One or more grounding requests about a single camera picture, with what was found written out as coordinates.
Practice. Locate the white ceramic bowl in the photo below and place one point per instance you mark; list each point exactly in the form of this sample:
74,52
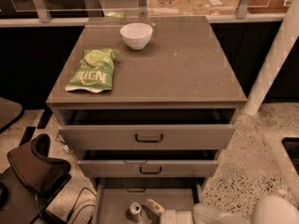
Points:
136,35

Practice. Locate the green Kettle chip bag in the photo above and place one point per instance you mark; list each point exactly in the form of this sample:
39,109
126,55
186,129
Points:
96,71

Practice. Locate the left cardboard box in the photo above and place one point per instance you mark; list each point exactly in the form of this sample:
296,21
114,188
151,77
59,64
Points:
169,7

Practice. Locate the black office chair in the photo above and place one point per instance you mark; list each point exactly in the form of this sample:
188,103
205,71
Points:
31,182

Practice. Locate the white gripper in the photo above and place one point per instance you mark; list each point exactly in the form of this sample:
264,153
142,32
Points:
172,216

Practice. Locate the cardboard box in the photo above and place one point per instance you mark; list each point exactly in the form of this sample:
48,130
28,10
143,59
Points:
214,7
169,7

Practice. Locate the dark round table edge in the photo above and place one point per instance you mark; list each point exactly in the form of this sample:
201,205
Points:
10,112

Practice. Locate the middle grey drawer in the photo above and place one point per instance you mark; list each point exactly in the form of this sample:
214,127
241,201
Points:
149,163

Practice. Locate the right cardboard box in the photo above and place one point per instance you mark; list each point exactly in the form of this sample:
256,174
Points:
214,7

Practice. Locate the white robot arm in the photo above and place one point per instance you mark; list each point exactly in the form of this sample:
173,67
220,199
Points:
255,182

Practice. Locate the top grey drawer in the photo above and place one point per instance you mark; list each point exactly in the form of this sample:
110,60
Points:
143,129

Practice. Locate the grey drawer cabinet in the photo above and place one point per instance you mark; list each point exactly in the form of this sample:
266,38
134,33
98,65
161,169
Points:
182,67

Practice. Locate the silver redbull can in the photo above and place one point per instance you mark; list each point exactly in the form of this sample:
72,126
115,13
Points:
136,211

